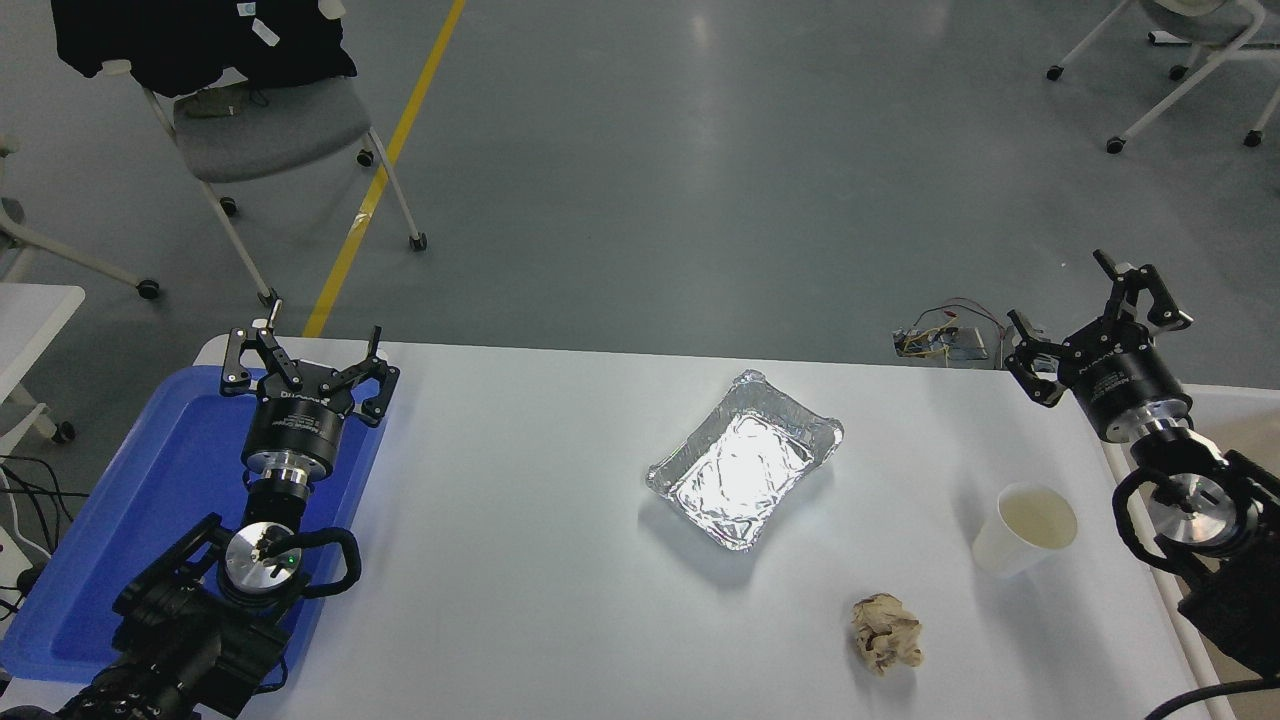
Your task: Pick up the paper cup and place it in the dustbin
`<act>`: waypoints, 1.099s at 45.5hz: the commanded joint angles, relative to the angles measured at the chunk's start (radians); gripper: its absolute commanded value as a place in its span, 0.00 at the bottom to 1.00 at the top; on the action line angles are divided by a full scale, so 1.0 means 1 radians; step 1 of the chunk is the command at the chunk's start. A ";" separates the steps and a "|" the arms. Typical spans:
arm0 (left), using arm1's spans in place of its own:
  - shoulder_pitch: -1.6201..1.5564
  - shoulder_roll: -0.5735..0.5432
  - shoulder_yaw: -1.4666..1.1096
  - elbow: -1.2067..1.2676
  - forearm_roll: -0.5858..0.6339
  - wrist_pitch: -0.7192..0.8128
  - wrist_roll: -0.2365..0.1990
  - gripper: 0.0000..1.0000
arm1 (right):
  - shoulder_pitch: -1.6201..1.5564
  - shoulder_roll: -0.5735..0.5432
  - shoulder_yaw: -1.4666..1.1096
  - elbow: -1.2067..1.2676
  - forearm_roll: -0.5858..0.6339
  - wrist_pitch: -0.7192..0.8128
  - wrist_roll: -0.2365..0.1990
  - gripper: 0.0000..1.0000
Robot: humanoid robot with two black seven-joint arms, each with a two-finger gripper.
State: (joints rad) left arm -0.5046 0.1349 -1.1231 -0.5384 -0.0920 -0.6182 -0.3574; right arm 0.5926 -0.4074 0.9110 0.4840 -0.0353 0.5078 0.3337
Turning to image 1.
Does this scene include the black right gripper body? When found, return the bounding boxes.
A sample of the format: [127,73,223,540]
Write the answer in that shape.
[1060,318,1195,443]

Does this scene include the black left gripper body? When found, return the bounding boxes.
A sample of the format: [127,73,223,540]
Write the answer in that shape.
[243,372,354,475]

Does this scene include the white paper cup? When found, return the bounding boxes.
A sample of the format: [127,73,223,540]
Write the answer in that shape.
[971,483,1079,579]

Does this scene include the large pale bin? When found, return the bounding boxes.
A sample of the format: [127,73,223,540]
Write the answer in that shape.
[1100,384,1280,720]

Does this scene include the blue plastic tray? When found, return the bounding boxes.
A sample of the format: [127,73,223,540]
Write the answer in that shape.
[0,365,391,686]

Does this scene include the grey seat castor chair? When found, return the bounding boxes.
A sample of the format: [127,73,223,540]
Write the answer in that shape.
[100,0,429,313]

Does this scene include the white chair leg with castor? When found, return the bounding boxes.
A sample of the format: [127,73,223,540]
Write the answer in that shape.
[0,135,161,301]

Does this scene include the small white table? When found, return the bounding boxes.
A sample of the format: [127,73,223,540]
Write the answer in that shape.
[0,283,87,446]

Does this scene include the dark olive pouch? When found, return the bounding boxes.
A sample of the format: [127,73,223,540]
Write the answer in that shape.
[185,88,269,121]

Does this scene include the crumpled tan paper ball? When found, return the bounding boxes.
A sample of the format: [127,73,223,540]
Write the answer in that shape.
[851,593,925,677]

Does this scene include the silver foil tray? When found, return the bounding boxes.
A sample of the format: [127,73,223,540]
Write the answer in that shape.
[645,369,845,553]

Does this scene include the white power strip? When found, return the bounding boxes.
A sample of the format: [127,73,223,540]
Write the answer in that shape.
[0,525,33,601]

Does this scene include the black garment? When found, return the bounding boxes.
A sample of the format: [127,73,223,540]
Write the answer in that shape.
[50,0,358,99]

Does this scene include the circuit board with coloured wires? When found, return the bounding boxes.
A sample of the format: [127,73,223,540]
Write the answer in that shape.
[893,298,1007,363]

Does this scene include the black floor cables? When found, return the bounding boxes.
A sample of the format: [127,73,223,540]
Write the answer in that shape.
[0,455,93,621]

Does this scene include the white frame castor chair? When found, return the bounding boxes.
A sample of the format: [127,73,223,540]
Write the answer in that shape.
[1045,0,1280,156]

